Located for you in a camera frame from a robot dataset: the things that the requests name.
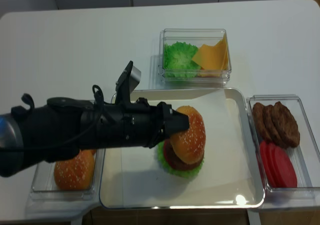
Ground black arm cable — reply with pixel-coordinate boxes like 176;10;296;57
0;84;118;151

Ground right red tomato slice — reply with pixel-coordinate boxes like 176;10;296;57
271;146;298;188

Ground white metal tray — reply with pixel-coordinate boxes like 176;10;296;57
99;88;265;209

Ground brown patty in bin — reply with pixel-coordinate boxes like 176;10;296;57
271;101;300;148
252;102;272;143
262;105;288;149

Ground sesame bun at edge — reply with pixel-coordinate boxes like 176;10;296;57
53;150;95;191

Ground back yellow cheese slice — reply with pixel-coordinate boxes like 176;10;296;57
215;34;228;70

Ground yellow cheese slice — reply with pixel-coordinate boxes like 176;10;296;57
215;34;228;70
191;44;221;70

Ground sesame bun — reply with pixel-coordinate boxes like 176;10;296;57
53;150;95;191
170;105;206;165

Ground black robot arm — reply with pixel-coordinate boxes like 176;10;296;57
0;97;190;178

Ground red tomato slice on stack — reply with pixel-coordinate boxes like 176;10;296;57
163;139;178;170

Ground brown burger patty on stack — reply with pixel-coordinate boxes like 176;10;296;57
175;154;204;171

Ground front yellow cheese slice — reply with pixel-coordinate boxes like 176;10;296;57
191;44;221;70

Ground left red tomato slice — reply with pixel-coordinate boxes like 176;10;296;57
259;140;268;179

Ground left brown patty in bin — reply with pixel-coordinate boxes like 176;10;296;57
252;102;272;143

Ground clear bin lettuce and cheese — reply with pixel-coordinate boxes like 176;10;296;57
158;28;232;87

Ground sesame top bun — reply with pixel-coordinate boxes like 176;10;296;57
170;105;206;165

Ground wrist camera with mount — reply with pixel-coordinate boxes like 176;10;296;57
115;61;142;105

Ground middle brown patty in bin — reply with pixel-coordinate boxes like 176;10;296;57
262;105;288;149

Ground middle red tomato slice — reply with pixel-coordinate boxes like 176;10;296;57
265;143;283;188

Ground green lettuce pile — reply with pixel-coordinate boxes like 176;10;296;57
163;41;201;79

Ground green lettuce leaf on stack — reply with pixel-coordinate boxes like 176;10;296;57
156;141;205;179

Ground clear bin patties and tomatoes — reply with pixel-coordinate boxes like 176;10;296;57
246;95;320;206

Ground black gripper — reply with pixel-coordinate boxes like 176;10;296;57
96;97;190;148

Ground clear bin with buns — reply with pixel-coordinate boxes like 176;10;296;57
30;149;105;202

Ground right brown patty in bin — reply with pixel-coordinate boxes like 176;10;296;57
271;101;300;148

